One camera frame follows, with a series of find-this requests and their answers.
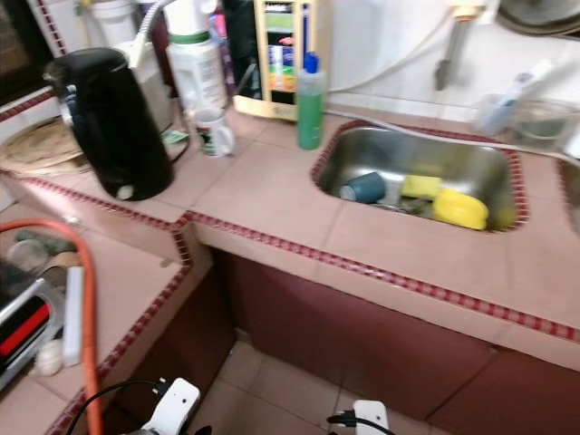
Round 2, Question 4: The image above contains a clear toothbrush cup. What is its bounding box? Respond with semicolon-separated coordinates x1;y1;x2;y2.
476;91;517;137

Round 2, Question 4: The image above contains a yellow dish sponge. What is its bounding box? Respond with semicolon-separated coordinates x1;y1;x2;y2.
401;174;443;200

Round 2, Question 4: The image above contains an orange gas hose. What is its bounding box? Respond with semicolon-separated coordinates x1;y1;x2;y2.
0;217;102;435

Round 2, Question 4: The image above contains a steel sink basin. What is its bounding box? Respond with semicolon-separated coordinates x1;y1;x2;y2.
313;122;531;232

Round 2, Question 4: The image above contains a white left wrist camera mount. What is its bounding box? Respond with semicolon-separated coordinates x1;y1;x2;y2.
145;378;200;435

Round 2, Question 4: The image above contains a blue rabbit mug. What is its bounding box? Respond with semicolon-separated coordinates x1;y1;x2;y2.
338;170;386;203

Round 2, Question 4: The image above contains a steel gas stove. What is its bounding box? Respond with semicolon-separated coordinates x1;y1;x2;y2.
0;258;55;391

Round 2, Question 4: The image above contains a curved white water hose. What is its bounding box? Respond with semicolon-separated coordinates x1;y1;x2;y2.
326;18;454;92

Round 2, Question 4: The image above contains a white printed mug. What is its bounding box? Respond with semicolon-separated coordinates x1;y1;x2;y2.
195;107;237;158

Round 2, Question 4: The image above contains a white water filter canister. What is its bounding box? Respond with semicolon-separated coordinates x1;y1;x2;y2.
163;0;229;114

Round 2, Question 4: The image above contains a beige water ionizer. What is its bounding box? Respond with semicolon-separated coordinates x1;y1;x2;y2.
233;0;327;121

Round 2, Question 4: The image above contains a grey drain hose white nozzle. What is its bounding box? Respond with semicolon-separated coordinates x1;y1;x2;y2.
326;109;580;160

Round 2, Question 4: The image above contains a dark glass window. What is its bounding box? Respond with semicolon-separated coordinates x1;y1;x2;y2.
0;0;55;105

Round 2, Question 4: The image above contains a hanging steel wok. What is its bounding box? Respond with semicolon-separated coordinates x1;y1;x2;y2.
497;0;580;39

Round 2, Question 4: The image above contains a black electric kettle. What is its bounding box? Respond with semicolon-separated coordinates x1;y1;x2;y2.
43;47;175;202

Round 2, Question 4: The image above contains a brown under-counter cabinet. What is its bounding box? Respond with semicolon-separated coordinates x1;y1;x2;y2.
190;245;580;435

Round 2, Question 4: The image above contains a round wicker mat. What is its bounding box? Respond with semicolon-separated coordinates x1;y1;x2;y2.
0;118;92;178

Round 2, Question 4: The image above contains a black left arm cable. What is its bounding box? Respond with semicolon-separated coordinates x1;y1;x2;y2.
72;379;173;435

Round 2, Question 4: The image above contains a green dish soap bottle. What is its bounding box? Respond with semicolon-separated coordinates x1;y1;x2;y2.
295;53;327;151

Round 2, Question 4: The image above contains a wall tap with white fitting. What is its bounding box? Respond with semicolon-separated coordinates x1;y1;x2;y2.
433;0;499;90

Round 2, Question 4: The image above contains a white blue toothbrush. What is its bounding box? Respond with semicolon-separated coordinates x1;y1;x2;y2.
512;59;558;101

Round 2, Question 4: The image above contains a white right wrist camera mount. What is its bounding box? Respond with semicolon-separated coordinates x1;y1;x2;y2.
352;400;391;435

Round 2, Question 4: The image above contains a white plastic bar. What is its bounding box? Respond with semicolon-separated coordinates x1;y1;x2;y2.
62;266;87;366

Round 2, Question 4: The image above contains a white garlic bulb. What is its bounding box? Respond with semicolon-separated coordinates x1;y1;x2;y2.
32;340;64;377

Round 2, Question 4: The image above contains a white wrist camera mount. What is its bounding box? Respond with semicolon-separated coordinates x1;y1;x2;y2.
145;378;200;435
352;400;391;435

